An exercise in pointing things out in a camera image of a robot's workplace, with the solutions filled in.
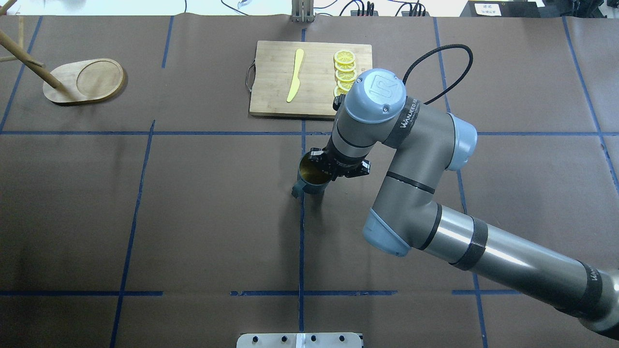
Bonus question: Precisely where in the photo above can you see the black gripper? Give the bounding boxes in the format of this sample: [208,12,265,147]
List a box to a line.
[310,150,371,181]

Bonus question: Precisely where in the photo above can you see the dark green HOME mug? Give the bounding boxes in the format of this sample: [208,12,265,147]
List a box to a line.
[291,151,333,198]

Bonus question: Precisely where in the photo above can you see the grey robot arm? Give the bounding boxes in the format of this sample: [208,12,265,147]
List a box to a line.
[308,69,619,339]

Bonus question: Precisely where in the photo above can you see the wooden cup storage rack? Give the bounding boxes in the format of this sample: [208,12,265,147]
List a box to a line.
[0,31,126,105]

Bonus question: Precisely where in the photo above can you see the lemon slice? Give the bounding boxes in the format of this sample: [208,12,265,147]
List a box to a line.
[333,49,356,66]
[333,86,349,97]
[335,69,357,82]
[337,80,354,92]
[334,62,356,73]

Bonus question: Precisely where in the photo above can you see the wooden knife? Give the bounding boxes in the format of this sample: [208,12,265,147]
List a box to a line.
[286,48,305,103]

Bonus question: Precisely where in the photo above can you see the bamboo cutting board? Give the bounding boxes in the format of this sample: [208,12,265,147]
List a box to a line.
[249,40,373,119]

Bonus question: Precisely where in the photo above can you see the metal camera stand post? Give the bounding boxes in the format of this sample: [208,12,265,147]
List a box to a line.
[291,0,315,23]

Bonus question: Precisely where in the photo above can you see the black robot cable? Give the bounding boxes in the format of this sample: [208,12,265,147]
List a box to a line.
[402,44,474,106]

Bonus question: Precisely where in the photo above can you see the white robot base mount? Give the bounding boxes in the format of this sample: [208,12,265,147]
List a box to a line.
[236,332,365,348]

